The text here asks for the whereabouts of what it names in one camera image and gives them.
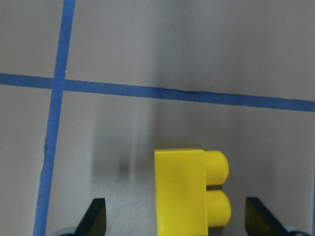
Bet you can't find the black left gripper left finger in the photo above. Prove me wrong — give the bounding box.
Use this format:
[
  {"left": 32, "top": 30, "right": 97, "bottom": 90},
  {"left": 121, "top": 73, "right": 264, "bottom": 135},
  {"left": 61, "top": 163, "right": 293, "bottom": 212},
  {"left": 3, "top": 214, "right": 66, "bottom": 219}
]
[{"left": 74, "top": 198, "right": 107, "bottom": 236}]

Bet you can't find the yellow toy block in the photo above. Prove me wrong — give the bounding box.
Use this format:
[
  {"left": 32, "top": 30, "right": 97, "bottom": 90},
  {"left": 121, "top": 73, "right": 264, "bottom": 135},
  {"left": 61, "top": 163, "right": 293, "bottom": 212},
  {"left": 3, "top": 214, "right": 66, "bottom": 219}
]
[{"left": 154, "top": 149, "right": 231, "bottom": 236}]

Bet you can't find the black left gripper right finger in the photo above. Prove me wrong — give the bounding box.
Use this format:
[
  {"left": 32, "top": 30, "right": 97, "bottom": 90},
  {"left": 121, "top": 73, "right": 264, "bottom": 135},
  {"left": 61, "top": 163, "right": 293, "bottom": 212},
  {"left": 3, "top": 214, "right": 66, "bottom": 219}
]
[{"left": 245, "top": 197, "right": 289, "bottom": 236}]

